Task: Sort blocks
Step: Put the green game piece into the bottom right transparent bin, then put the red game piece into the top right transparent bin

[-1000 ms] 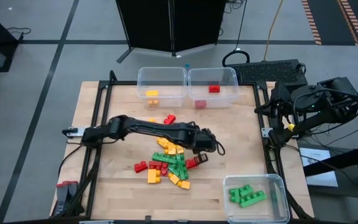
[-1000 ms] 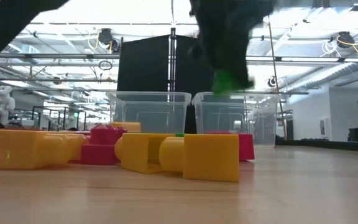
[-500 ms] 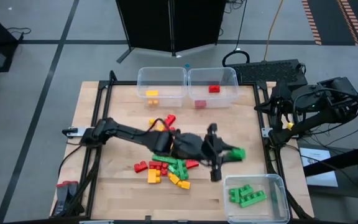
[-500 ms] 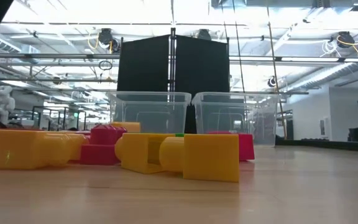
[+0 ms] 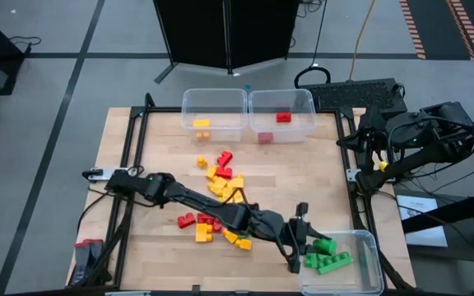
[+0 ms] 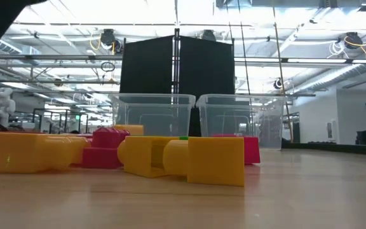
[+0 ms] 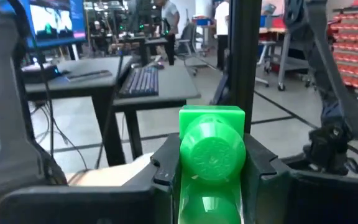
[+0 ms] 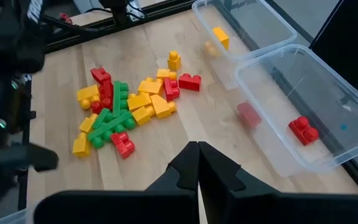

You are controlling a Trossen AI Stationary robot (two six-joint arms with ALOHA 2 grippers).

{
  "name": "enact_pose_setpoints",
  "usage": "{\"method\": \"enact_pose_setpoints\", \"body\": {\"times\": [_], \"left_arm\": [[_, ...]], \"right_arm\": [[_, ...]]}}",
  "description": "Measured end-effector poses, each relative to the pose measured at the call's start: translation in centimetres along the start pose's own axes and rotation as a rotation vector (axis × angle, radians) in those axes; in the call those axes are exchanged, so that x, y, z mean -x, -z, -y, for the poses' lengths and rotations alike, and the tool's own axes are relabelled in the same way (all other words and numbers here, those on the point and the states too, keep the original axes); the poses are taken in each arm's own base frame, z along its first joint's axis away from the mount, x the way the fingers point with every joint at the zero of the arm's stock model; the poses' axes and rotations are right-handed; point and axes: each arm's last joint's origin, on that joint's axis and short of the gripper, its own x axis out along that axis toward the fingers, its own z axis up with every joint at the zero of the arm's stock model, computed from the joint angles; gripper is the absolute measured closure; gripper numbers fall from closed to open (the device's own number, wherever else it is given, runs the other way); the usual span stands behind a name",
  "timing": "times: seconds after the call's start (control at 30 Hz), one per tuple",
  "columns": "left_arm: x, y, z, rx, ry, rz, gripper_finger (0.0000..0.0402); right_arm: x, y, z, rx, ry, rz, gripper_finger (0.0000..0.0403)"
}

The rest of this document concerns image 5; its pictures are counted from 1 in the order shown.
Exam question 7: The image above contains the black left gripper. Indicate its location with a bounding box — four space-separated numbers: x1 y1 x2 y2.
281 217 332 275

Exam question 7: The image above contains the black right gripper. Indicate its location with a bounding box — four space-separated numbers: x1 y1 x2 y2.
337 107 388 164

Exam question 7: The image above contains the long green toy block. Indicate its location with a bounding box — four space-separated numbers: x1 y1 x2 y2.
317 251 354 275

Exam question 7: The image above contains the clear plastic bin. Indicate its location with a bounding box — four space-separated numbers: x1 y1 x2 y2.
297 229 385 296
248 88 317 144
181 88 249 143

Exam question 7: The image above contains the white printed sheet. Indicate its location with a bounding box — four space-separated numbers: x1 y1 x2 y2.
396 195 448 247

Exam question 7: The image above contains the black metal beam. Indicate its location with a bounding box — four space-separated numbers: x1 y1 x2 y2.
401 197 474 234

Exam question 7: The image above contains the black screen panel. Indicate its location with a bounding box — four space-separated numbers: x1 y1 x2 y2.
153 0 229 85
227 0 300 70

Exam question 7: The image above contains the red black clamp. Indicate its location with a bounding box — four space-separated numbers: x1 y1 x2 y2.
74 240 92 285

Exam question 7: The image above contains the coiled black cable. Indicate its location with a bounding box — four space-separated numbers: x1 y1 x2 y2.
293 65 332 90

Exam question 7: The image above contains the orange hanging cable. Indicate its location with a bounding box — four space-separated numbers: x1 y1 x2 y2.
348 0 376 81

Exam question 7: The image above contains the black hanging cable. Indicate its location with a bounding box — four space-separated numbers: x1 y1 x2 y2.
310 0 328 69

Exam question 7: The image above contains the black floor cable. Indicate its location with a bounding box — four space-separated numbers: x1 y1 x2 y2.
8 35 43 55

